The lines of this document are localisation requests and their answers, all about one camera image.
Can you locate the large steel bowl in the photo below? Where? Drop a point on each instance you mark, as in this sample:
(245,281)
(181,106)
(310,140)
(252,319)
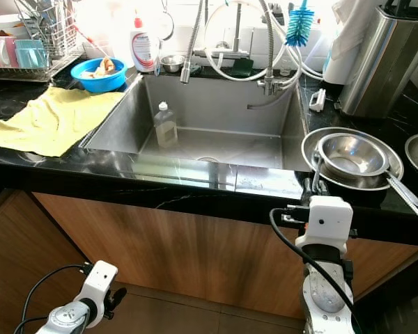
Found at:
(352,153)

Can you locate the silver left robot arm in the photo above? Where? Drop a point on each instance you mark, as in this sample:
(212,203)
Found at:
(66,320)

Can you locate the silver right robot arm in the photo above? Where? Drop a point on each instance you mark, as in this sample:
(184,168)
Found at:
(324,299)

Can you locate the brown wood cabinet door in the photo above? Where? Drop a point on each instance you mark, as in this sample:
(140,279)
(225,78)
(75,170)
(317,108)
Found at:
(244,264)
(118,243)

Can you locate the small white plastic holder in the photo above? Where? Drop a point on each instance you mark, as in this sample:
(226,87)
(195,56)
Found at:
(318,101)

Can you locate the steel spoon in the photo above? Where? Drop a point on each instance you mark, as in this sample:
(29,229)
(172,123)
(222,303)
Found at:
(407,195)

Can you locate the brown wood cabinet side panel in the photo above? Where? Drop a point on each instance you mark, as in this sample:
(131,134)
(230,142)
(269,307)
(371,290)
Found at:
(7,264)

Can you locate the stainless steel sink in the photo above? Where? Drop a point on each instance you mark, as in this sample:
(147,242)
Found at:
(223,118)

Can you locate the steel knife block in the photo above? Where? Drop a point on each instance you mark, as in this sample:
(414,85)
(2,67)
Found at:
(376,69)

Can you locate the white blue water filter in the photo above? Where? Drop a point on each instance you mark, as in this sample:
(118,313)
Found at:
(341,49)

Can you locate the steel flexible neck tap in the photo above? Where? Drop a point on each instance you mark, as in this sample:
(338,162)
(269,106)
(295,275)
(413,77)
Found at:
(270,49)

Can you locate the clear plastic bottle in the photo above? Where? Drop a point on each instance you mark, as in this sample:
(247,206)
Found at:
(166,129)

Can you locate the blue bottle brush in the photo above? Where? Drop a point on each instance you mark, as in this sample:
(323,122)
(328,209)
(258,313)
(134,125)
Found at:
(299,26)

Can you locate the yellow dish cloth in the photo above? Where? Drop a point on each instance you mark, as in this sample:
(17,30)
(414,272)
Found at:
(56,122)

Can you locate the pink mug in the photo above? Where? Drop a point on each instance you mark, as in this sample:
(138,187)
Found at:
(5,52)

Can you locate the steel pull-out spray faucet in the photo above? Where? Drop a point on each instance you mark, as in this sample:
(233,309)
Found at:
(190,62)

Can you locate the small steel bowl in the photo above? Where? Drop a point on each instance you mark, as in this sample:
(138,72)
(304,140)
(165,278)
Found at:
(172,64)

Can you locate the teal mug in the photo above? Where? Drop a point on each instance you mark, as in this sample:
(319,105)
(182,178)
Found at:
(31,54)

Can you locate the white ceramic bowl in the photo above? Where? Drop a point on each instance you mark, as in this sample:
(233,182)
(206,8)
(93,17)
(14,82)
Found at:
(5,24)

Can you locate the blue plastic bowl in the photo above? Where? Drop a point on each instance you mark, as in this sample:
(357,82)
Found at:
(97,85)

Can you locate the white red dish soap bottle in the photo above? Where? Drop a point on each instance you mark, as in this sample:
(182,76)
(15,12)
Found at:
(143,49)

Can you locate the orange food scraps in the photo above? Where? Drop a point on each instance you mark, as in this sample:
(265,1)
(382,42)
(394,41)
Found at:
(106,66)

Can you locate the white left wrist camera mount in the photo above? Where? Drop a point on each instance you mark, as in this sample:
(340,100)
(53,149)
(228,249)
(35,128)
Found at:
(101,278)

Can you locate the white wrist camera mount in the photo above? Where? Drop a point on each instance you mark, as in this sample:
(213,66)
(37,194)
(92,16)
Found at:
(101,278)
(327,223)

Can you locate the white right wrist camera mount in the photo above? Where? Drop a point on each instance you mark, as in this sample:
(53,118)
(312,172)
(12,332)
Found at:
(327,223)

